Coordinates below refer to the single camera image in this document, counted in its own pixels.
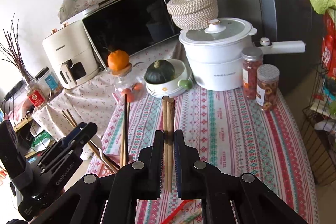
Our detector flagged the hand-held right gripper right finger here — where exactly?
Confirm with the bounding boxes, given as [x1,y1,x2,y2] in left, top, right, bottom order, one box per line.
[174,130,309,224]

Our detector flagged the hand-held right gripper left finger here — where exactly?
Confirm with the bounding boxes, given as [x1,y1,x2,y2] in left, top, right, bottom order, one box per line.
[31,130,165,224]

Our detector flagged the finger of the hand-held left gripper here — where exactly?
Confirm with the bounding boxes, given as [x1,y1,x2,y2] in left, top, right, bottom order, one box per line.
[39,123,90,164]
[67,124,98,160]

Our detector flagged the bunch of wooden chopsticks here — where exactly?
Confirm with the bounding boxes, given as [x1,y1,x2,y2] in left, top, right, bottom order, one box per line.
[62,103,131,174]

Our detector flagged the pink perforated utensil holder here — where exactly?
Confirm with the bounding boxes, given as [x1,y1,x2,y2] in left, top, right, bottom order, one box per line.
[98,151,126,178]

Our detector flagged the single wooden chopstick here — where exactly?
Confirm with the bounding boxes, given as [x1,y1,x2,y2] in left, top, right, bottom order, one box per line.
[162,96,170,191]

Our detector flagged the black chopstick with gold band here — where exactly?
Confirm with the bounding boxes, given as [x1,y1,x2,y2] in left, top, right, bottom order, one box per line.
[121,93,128,167]

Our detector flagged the green package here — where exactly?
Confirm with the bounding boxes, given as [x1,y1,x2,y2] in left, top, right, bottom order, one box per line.
[31,132,53,151]

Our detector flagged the small-flower print cloth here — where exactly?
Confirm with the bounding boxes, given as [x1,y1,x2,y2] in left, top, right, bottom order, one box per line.
[31,38,188,143]

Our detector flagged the striped patterned tablecloth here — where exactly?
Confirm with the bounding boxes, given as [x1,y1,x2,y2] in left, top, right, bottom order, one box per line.
[85,82,319,224]

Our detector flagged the clear jar with red label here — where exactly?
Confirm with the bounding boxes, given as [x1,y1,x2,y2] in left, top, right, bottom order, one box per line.
[26,80,50,110]

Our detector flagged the red chopsticks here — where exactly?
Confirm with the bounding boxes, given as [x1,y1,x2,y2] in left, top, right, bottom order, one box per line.
[160,199,193,224]

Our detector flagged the clear jar with blue label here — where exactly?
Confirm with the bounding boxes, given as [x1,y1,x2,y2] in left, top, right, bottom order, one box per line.
[35,67,63,101]

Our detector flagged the glass jar with wooden lid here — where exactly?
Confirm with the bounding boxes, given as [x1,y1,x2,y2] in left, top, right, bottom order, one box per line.
[110,63,145,104]

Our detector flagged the orange tangerine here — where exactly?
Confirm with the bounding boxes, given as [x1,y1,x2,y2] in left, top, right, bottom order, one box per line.
[107,49,130,72]

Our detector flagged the dried twig bunch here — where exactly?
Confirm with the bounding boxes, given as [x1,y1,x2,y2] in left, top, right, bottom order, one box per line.
[0,13,33,83]

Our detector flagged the dark green squash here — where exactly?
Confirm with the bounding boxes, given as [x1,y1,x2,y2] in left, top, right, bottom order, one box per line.
[145,60,175,83]

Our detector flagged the white air fryer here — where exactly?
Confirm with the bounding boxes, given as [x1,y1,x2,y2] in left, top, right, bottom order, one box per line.
[42,22,100,89]

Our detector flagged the white electric cooking pot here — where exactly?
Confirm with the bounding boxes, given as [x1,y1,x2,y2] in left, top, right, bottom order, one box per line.
[179,17,307,90]

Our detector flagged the jar of red dried fruit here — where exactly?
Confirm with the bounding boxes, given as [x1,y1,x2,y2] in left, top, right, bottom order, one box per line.
[241,47,264,100]

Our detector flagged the jar of dried fruit rings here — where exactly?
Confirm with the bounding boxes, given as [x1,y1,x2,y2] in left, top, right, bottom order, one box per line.
[256,64,280,112]

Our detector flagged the silver microwave oven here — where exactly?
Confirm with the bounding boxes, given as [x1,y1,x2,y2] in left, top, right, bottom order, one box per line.
[82,0,191,69]

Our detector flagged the woven lidded basket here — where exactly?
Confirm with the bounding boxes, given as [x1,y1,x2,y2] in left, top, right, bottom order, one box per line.
[167,0,219,30]

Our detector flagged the red plastic bag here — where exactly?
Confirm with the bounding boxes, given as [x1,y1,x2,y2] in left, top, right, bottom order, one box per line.
[322,10,336,75]

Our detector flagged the white ceramic dish green handle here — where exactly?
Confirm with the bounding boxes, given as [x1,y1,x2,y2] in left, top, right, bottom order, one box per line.
[144,59,194,97]

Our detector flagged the black wire rack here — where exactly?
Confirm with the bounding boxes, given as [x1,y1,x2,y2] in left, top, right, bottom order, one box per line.
[302,61,336,186]

